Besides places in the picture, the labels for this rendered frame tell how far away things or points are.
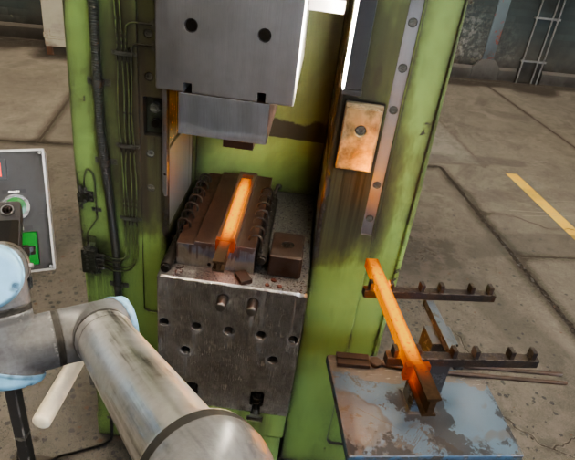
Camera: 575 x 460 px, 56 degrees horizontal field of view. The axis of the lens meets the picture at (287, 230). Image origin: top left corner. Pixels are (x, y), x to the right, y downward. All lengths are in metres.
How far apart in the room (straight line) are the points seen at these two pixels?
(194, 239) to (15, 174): 0.44
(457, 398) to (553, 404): 1.35
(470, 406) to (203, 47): 1.02
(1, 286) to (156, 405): 0.40
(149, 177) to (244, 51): 0.49
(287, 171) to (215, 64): 0.67
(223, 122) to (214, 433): 0.87
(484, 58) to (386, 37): 6.76
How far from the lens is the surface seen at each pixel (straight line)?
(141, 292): 1.70
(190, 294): 1.40
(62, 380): 1.54
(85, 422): 2.28
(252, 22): 1.16
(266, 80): 1.18
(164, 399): 0.56
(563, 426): 2.68
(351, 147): 1.35
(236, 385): 1.59
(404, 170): 1.42
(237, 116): 1.22
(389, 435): 1.30
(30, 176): 1.36
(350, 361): 1.41
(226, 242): 1.34
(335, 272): 1.56
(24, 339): 0.91
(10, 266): 0.88
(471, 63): 7.99
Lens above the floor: 1.74
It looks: 31 degrees down
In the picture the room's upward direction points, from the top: 8 degrees clockwise
